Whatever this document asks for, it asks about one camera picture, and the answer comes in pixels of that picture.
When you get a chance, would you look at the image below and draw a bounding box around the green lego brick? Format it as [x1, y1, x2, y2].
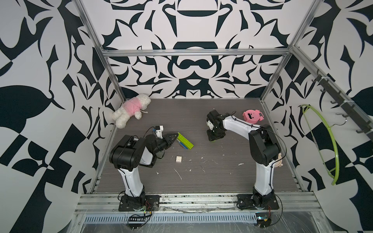
[177, 133, 194, 150]

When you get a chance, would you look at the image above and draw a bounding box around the light blue lego brick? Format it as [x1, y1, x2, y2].
[177, 139, 188, 149]

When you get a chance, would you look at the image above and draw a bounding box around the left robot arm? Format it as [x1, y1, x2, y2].
[109, 133, 178, 209]

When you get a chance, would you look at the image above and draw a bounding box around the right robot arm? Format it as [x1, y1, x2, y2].
[207, 110, 281, 207]

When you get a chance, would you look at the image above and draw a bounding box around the pink alarm clock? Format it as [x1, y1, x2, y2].
[242, 110, 264, 124]

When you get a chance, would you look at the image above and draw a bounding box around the white plush toy pink shirt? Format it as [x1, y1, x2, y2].
[112, 94, 151, 129]

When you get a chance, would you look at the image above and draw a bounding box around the beige round clock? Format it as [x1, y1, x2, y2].
[274, 153, 283, 168]

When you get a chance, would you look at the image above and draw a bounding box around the green hoop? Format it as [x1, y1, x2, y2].
[299, 104, 340, 185]

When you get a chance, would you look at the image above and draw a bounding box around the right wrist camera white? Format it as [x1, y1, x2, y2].
[207, 120, 214, 130]

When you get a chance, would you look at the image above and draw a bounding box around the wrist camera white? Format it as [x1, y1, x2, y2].
[207, 120, 214, 130]
[154, 125, 164, 139]

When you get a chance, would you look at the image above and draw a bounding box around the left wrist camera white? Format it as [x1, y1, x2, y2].
[154, 125, 164, 139]

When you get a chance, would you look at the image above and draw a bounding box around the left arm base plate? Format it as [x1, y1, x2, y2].
[119, 195, 160, 212]

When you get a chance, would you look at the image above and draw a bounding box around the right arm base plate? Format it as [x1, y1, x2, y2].
[237, 193, 280, 210]

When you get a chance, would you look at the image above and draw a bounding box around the aluminium front rail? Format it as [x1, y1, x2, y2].
[74, 192, 322, 214]

